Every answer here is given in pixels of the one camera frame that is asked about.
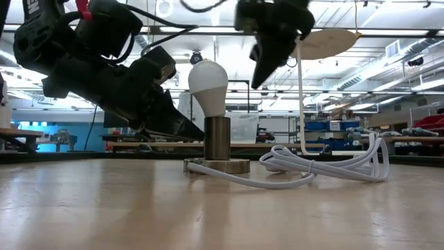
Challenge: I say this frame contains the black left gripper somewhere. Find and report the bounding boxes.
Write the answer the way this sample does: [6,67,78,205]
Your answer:
[41,46,205,143]

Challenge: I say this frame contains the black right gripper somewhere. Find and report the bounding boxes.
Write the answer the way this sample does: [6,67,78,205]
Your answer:
[233,0,316,90]

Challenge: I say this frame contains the brass lamp base with socket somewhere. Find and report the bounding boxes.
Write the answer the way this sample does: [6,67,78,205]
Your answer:
[183,116,251,175]

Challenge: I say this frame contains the white lightbulb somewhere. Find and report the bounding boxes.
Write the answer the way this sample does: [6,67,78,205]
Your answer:
[187,59,230,119]

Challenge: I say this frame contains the long wooden workbench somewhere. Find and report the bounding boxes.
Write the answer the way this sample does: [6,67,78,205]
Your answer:
[106,141,325,154]

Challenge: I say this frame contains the black computer monitor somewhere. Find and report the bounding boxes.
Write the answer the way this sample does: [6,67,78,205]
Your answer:
[103,111,135,129]

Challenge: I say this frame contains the round beige disc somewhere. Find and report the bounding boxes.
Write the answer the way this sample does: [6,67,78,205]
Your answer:
[290,28,359,61]

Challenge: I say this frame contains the clear plastic bin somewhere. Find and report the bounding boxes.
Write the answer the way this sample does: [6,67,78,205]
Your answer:
[229,112,260,144]

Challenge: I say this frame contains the blue storage bin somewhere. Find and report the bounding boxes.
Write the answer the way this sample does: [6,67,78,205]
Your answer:
[340,120,362,132]
[305,120,330,132]

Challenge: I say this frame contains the wooden table with black legs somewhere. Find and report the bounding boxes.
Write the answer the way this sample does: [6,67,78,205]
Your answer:
[0,127,45,154]

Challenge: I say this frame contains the wooden workbench with tools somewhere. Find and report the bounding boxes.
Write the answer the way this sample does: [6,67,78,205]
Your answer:
[359,135,444,156]

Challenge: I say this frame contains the red storage bin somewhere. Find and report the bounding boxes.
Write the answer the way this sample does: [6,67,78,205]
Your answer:
[412,114,444,131]

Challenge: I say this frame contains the white tube frame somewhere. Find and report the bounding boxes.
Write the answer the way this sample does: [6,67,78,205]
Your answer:
[294,36,314,156]

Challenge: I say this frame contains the dark right arm cable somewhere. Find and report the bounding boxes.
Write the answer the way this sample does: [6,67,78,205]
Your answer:
[179,0,227,15]

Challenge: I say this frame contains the hanging cord with yellow plug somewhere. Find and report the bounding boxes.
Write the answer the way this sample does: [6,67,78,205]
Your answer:
[352,0,364,40]

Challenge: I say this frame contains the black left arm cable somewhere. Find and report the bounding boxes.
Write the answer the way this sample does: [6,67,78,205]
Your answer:
[121,3,199,57]

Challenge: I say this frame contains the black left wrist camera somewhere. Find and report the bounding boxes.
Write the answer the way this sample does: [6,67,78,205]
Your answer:
[74,0,144,58]

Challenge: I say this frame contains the white power cord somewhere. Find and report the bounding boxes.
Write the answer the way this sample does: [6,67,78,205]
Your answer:
[187,133,391,190]

